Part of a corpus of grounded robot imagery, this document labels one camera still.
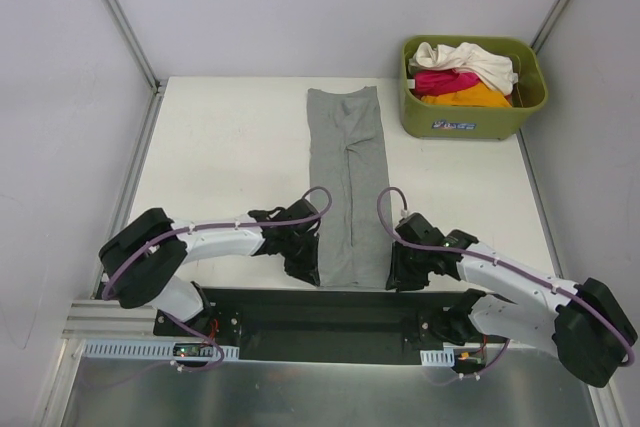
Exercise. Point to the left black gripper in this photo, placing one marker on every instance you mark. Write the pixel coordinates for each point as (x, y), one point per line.
(304, 257)

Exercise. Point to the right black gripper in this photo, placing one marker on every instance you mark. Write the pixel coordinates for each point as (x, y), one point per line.
(403, 265)

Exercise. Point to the grey t shirt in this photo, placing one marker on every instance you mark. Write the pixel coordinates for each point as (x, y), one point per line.
(348, 158)

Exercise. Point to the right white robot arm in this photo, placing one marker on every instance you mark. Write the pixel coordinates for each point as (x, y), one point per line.
(582, 325)

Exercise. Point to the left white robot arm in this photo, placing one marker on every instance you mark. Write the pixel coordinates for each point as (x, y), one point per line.
(141, 261)

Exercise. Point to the green plastic bin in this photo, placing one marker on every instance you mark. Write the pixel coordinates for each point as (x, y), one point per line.
(529, 94)

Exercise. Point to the pink t shirt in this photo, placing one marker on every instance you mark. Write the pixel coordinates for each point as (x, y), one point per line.
(436, 83)

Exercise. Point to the orange t shirt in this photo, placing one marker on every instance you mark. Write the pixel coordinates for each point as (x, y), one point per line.
(477, 96)

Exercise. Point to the white t shirt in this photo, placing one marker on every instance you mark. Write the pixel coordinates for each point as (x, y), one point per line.
(495, 71)

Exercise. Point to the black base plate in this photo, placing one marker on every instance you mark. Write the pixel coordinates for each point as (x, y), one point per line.
(378, 328)

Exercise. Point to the right white cable duct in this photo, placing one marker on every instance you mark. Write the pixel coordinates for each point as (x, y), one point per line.
(438, 358)

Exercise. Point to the white cable duct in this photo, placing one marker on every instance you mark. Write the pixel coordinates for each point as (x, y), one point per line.
(438, 358)
(158, 350)

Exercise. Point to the aluminium rail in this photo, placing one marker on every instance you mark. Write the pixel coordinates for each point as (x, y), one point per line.
(95, 319)

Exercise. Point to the left aluminium frame post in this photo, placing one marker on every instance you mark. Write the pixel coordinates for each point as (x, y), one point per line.
(132, 43)

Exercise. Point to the left white cable duct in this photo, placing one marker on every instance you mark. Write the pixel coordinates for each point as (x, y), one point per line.
(158, 350)

